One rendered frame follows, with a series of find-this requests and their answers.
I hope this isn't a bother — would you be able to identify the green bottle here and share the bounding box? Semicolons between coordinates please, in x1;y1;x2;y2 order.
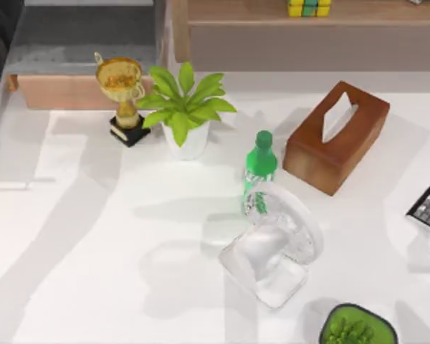
239;130;279;218

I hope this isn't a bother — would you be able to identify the pale wooden drawer front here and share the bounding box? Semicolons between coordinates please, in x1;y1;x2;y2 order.
6;72;156;110

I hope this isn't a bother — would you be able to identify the wooden open shelf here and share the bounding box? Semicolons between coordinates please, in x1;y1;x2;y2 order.
174;0;430;72

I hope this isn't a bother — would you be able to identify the white desk fan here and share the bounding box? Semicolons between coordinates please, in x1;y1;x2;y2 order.
218;183;325;310

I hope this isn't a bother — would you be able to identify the green plant in black pot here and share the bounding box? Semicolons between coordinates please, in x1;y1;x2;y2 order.
318;302;399;344

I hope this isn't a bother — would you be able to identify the brown wooden tissue box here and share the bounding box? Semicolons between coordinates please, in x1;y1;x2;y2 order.
282;80;391;197

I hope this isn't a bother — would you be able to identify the green plant in white pot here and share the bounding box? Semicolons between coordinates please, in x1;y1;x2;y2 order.
135;62;239;161

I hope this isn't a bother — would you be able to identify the pulled-out drawer with grey inside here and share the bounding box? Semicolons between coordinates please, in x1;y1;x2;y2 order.
5;0;166;110

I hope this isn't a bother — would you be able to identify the gold trophy on black base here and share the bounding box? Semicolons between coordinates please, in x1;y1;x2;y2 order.
94;51;152;148

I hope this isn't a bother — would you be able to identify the black keyboard on white stand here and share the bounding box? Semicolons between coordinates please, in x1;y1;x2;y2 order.
405;184;430;259

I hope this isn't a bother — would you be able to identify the yellow and green cube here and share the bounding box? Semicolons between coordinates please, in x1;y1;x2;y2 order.
285;0;333;19

